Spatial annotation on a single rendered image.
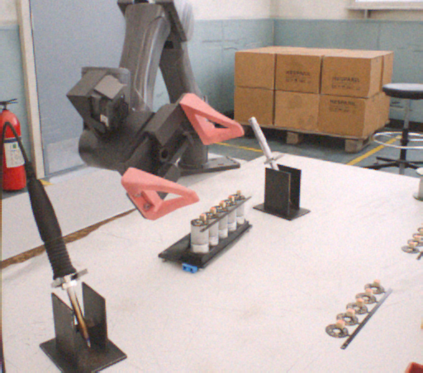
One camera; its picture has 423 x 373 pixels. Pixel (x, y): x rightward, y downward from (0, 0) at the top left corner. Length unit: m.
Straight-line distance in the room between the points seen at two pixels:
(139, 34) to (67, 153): 3.01
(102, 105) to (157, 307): 0.24
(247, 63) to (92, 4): 1.42
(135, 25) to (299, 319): 0.47
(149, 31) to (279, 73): 3.62
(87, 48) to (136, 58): 3.02
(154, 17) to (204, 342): 0.46
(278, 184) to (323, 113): 3.41
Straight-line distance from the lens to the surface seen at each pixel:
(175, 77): 0.96
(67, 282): 0.55
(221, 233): 0.75
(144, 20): 0.80
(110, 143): 0.60
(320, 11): 5.51
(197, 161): 1.11
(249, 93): 4.53
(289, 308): 0.64
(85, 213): 0.92
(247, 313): 0.63
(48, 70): 3.60
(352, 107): 4.19
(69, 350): 0.56
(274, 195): 0.90
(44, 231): 0.56
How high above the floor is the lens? 1.09
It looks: 16 degrees down
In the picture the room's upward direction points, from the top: straight up
